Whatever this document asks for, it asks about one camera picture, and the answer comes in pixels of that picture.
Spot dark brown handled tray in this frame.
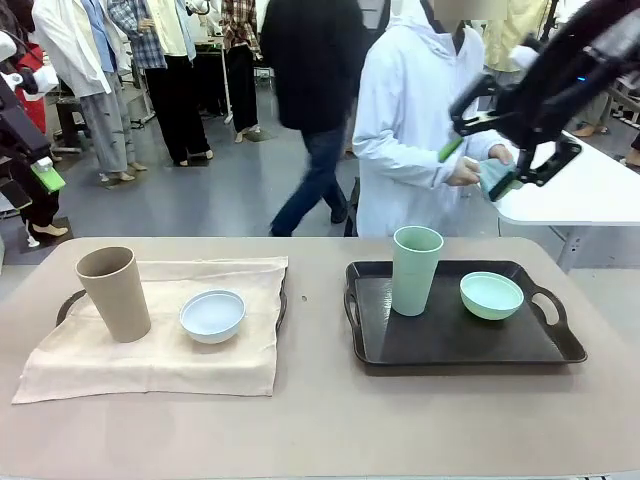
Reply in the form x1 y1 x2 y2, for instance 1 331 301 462
343 259 589 365
55 272 289 334

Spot white bowl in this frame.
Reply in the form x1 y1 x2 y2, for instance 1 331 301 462
178 289 247 345

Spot mannequin dark top grey trousers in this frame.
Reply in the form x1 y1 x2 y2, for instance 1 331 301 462
571 89 612 139

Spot green bowl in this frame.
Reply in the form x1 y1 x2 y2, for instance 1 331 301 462
459 271 525 321

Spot mannequin in blue plaid shirt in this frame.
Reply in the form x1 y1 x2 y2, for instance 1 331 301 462
107 0 169 72

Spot tall green cup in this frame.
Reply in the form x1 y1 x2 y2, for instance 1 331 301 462
392 225 445 317

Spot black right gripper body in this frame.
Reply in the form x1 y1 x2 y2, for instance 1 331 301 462
496 43 622 147

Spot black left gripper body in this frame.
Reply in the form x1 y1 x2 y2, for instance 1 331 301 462
0 89 53 176

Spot person black jacket blue jeans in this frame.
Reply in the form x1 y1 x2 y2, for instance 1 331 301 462
259 0 367 238

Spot person's right forearm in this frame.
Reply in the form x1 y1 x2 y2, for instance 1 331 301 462
398 158 459 191

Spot beige cloth mat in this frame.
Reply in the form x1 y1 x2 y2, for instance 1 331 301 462
10 256 290 405

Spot black pole stand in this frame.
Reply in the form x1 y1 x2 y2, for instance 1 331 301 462
542 0 557 42

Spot mannequin yellow shirt grey trousers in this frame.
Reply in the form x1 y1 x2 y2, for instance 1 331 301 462
482 0 549 75

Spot tall beige cup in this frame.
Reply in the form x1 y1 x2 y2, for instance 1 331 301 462
74 246 153 344

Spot mannequin brown plaid shirt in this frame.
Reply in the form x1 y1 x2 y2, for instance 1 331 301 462
221 0 275 145

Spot person in white jacket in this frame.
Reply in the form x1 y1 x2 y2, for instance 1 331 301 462
352 12 516 238

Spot green cloth mat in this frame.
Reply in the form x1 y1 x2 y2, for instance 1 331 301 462
477 158 516 197

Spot person's right hand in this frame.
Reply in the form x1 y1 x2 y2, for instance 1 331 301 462
446 156 484 189

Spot mannequin yellow shirt black trousers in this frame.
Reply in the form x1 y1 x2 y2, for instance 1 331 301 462
143 0 213 167

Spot white table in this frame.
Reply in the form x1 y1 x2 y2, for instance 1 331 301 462
494 130 640 274

